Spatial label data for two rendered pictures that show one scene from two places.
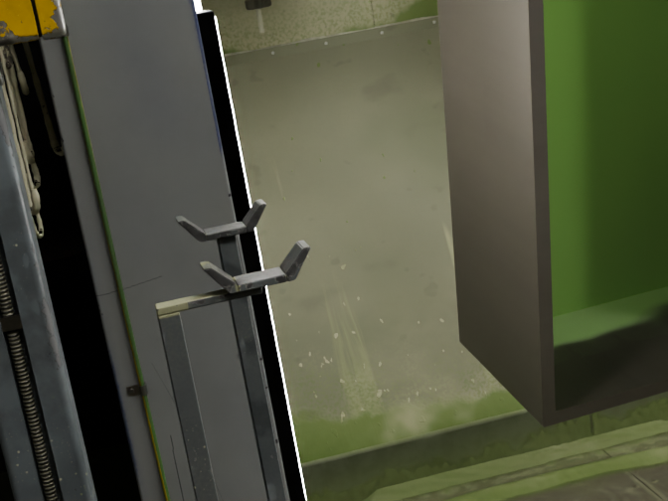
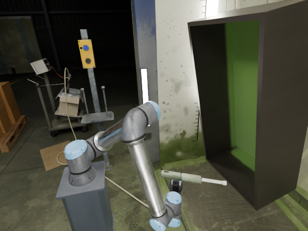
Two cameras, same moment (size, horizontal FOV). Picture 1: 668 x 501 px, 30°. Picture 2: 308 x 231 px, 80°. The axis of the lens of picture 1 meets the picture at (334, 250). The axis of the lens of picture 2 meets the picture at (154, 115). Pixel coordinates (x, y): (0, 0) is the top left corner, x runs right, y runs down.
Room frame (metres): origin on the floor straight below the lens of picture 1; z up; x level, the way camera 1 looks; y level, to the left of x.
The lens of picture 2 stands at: (1.49, -1.71, 1.57)
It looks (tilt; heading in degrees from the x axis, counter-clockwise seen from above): 24 degrees down; 87
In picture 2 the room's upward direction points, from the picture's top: 2 degrees counter-clockwise
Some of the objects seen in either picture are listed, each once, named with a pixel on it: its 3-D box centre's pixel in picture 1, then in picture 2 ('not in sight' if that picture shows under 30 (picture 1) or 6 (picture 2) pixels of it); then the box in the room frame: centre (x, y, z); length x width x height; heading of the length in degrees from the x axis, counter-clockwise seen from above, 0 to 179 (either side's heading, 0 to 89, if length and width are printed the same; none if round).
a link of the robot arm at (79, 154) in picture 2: not in sight; (79, 155); (1.01, -0.63, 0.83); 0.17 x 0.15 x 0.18; 51
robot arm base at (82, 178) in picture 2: not in sight; (81, 171); (1.00, -0.63, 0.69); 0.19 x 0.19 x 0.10
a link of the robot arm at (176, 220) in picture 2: not in sight; (173, 215); (1.63, -0.91, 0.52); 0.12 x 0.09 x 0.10; 77
